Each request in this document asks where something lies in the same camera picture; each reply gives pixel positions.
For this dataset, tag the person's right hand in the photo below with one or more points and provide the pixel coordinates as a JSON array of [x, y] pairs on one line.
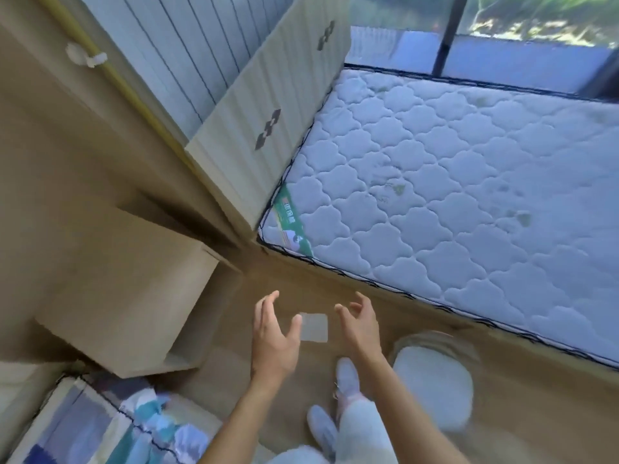
[[360, 333]]

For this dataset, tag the person's left hand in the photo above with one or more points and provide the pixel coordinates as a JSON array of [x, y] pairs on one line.
[[272, 344]]

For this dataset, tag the person's left thumb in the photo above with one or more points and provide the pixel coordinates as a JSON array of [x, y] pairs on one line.
[[294, 329]]

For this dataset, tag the person's right thumb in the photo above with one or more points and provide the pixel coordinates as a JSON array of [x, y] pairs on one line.
[[342, 316]]

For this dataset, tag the person's left forearm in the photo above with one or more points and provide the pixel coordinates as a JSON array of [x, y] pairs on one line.
[[251, 420]]

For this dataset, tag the person's right forearm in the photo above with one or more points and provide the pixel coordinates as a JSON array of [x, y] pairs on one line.
[[411, 410]]

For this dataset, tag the person's white right shoe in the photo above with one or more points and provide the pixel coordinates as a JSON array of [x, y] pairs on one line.
[[347, 379]]

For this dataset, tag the person's white shoe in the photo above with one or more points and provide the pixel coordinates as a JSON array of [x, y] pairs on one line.
[[323, 430], [347, 379]]

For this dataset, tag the person's white left shoe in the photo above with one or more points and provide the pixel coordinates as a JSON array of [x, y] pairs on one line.
[[323, 430]]

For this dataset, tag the green mattress label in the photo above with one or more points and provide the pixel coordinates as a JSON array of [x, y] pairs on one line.
[[291, 222]]

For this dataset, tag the white round stool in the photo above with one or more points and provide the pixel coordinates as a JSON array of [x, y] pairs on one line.
[[433, 381]]

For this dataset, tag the person's white right trouser leg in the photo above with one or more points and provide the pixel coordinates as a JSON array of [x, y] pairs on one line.
[[365, 432]]

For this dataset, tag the person's white trouser leg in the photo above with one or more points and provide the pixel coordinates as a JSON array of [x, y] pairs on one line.
[[300, 455], [365, 432]]

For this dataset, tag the person's white left trouser leg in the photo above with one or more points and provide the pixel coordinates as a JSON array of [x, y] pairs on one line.
[[300, 455]]

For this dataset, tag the white quilted mattress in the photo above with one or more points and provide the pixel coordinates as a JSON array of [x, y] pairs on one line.
[[459, 198]]

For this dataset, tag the beige wooden nightstand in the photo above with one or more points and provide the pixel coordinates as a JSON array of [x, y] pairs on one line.
[[130, 294]]

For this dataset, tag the blue patterned blanket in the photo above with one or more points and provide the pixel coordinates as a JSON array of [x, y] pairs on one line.
[[96, 425]]

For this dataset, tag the beige headboard with clover cutouts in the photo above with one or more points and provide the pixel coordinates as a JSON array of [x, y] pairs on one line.
[[271, 106]]

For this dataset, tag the beige wooden wardrobe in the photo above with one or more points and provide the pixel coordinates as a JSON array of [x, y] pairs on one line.
[[53, 154]]

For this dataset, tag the black window frame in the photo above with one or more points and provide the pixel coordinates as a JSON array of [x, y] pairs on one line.
[[447, 33]]

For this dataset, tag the white wall hook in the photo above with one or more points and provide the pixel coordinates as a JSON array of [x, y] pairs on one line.
[[84, 54]]

